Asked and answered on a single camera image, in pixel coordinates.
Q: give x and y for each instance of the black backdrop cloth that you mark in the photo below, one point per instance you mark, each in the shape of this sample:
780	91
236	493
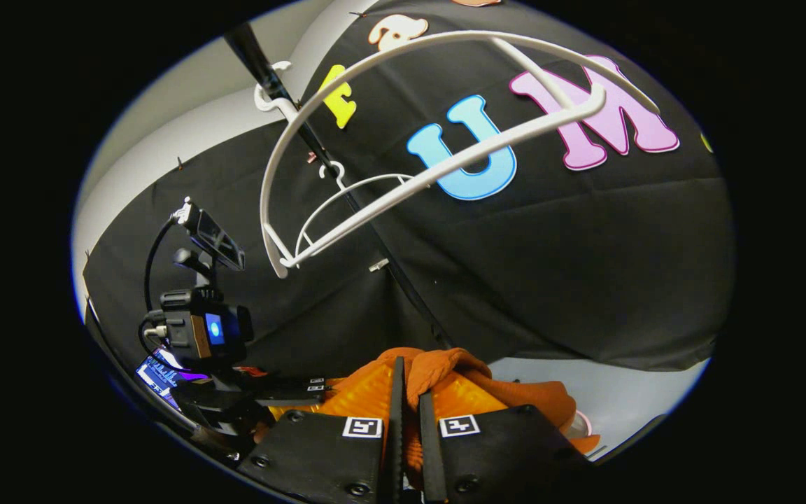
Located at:
585	266

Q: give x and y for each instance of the white plastic hanger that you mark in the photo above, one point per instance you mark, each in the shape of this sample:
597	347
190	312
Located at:
445	168
347	190

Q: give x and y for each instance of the row of black cloth clips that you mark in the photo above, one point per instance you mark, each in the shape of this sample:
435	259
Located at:
180	163

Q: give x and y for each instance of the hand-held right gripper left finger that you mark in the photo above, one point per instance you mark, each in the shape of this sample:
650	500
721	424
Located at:
396	434

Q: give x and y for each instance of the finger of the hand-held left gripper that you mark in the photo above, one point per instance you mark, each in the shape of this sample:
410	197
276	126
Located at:
291	395
291	381

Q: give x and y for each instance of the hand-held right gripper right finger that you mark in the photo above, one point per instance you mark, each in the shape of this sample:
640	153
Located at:
431	455

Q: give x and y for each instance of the white clip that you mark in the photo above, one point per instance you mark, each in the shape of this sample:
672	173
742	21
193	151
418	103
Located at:
378	264

